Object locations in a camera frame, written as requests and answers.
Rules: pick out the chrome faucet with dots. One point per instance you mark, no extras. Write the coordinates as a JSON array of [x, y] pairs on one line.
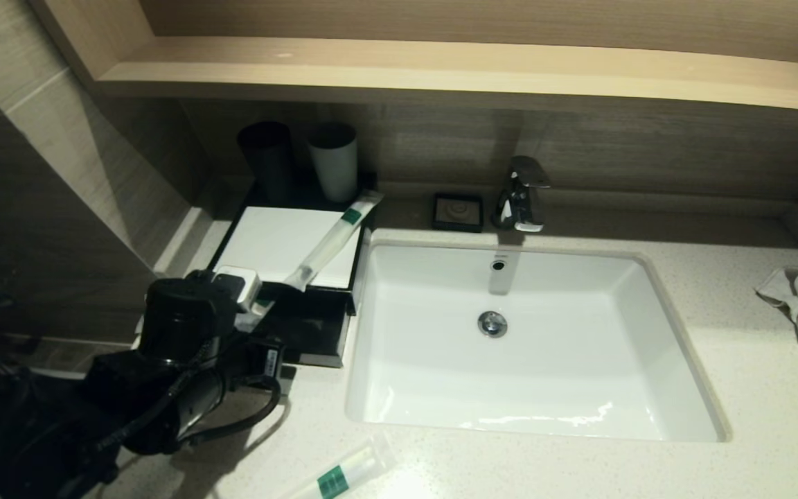
[[520, 197]]

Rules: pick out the long toothbrush packet green label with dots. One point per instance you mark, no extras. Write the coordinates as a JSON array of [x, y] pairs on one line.
[[333, 239]]

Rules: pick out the black box with white top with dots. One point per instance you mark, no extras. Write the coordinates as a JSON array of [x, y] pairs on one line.
[[281, 239]]

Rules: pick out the black plastic cup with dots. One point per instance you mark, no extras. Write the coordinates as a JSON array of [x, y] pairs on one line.
[[271, 166]]

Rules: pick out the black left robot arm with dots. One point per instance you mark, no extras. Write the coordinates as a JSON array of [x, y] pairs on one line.
[[191, 402]]

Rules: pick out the white ceramic sink basin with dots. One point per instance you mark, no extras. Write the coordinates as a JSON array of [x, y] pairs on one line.
[[579, 346]]

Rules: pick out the chrome drain stopper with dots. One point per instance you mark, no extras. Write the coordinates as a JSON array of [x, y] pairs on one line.
[[492, 324]]

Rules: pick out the black cup tray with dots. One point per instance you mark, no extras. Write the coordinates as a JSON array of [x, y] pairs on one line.
[[302, 194]]

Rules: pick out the light wooden shelf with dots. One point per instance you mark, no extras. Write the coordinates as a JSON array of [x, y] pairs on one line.
[[440, 69]]

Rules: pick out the black square soap dish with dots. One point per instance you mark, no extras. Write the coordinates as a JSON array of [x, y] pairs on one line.
[[458, 211]]

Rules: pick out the grey plastic cup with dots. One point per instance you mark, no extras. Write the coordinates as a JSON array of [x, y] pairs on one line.
[[337, 173]]

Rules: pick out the clear toothbrush packet green label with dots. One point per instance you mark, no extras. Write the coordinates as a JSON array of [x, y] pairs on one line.
[[350, 468]]

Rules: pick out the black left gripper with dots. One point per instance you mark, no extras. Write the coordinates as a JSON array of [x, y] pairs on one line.
[[184, 322]]

